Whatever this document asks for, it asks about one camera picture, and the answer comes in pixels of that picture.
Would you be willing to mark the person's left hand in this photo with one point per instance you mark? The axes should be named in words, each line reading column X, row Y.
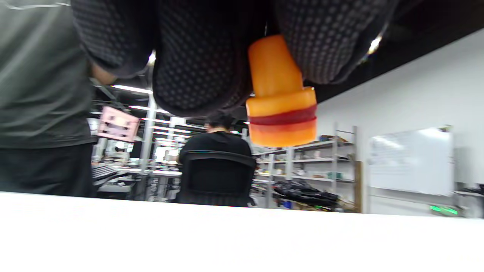
column 196, row 56

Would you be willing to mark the orange reward stamp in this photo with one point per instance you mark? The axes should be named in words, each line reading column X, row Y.
column 281, row 98

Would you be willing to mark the pink plastic crate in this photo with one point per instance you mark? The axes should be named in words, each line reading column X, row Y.
column 117, row 124

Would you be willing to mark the black patterned bag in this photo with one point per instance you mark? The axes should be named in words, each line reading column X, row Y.
column 302, row 192

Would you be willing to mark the metal storage shelving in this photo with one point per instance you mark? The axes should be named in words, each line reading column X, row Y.
column 334, row 162

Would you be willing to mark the aluminium frame rack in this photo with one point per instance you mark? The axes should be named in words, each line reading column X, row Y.
column 147, row 132

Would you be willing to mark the white wall whiteboard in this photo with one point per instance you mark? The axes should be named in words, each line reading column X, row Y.
column 412, row 162

